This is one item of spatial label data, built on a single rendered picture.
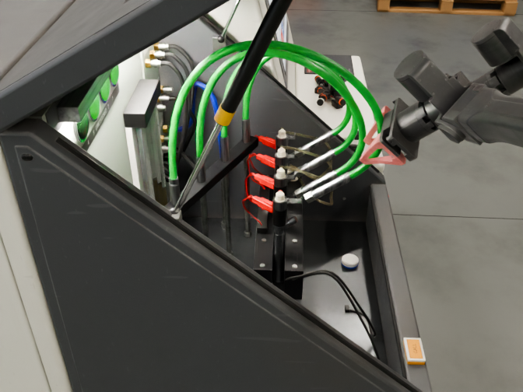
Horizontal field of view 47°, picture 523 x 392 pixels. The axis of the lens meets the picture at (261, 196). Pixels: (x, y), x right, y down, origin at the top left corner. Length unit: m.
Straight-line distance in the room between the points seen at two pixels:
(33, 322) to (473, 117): 0.68
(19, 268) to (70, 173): 0.18
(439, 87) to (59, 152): 0.55
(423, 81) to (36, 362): 0.72
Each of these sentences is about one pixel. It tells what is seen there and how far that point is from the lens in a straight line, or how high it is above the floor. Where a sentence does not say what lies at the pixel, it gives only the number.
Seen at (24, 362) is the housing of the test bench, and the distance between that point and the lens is 1.01.
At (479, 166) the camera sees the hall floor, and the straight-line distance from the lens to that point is 3.51.
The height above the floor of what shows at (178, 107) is 1.31.
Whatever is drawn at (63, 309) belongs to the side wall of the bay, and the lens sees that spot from 0.89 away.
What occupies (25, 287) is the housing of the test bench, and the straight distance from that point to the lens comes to 0.88.
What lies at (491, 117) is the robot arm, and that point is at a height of 1.42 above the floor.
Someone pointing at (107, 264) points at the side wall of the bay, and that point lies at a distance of 0.81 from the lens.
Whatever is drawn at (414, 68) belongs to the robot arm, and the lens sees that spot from 0.95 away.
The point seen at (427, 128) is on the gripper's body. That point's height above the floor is 1.31.
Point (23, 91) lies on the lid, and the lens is 0.68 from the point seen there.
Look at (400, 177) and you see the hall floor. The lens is 3.30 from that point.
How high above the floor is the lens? 1.78
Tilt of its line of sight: 35 degrees down
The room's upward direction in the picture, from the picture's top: straight up
